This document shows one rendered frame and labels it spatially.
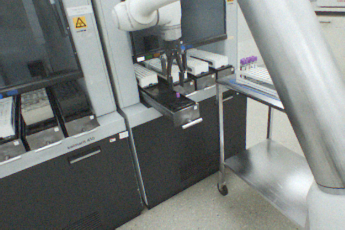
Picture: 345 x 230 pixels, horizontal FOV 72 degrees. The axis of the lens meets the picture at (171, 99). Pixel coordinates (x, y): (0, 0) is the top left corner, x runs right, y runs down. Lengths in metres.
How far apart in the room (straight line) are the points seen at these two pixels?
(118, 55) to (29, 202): 0.78
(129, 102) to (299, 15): 1.00
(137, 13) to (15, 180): 0.86
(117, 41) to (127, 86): 0.23
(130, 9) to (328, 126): 0.71
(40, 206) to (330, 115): 1.21
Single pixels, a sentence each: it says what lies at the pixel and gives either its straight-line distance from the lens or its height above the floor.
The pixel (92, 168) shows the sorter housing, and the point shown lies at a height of 0.53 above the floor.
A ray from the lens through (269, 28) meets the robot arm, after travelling 0.42.
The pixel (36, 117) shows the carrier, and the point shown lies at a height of 0.84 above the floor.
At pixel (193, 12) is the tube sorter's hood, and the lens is 1.36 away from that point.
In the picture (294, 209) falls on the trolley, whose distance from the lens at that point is 1.36.
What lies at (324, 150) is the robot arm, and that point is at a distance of 0.44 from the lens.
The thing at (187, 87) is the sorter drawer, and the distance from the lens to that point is 1.32.
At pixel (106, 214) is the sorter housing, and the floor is 0.20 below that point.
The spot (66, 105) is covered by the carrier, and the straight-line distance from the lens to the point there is 1.18.
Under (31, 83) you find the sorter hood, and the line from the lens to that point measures 1.13.
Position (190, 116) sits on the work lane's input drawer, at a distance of 1.06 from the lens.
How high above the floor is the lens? 1.29
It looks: 25 degrees down
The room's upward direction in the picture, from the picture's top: 7 degrees counter-clockwise
